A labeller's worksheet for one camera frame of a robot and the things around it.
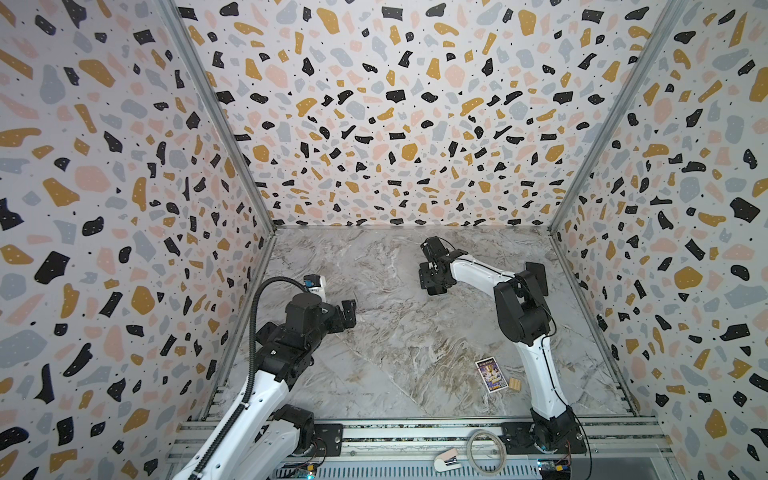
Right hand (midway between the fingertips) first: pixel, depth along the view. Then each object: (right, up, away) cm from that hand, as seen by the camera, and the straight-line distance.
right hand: (428, 273), depth 104 cm
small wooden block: (+22, -29, -23) cm, 43 cm away
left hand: (-25, -5, -27) cm, 38 cm away
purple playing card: (+16, -27, -21) cm, 38 cm away
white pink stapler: (+2, -42, -34) cm, 54 cm away
